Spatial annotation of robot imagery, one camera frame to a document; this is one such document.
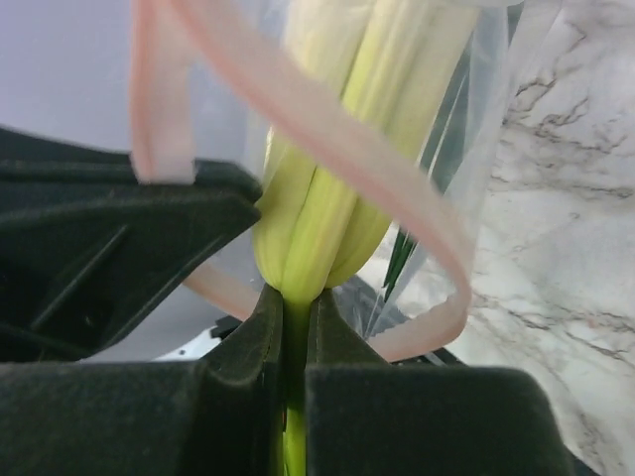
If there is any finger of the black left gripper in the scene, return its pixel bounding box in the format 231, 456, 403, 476
1, 129, 262, 362

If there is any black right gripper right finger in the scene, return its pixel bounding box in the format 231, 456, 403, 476
305, 292, 574, 476

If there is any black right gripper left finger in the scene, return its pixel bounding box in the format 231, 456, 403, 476
1, 288, 284, 475

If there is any green onion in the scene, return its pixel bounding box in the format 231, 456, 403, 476
383, 228, 416, 301

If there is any pale green celery stalk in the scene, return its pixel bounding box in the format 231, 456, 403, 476
253, 1, 480, 475

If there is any clear zip top bag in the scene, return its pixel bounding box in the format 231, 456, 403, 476
129, 1, 562, 361

